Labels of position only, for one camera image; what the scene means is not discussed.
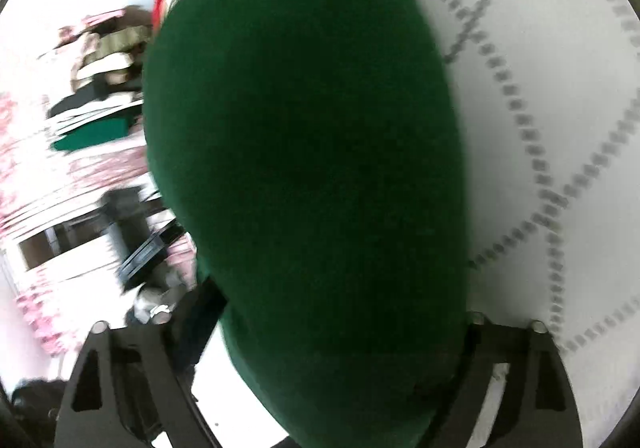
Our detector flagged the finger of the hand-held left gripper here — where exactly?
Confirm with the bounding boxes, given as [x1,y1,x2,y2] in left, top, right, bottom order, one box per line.
[117,222,187,291]

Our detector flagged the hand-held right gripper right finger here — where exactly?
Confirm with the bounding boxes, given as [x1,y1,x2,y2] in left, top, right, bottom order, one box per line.
[425,312,585,448]

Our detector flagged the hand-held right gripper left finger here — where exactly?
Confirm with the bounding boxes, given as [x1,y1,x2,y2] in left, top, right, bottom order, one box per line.
[55,278,229,448]

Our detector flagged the green and white jacket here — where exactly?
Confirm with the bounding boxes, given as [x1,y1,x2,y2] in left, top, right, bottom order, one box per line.
[141,0,473,448]

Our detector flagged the pile of folded clothes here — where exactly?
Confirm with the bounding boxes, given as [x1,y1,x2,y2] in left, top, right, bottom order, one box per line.
[45,5,156,154]

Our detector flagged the white quilted bedsheet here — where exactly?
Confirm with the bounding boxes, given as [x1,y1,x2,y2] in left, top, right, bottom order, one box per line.
[375,0,640,448]

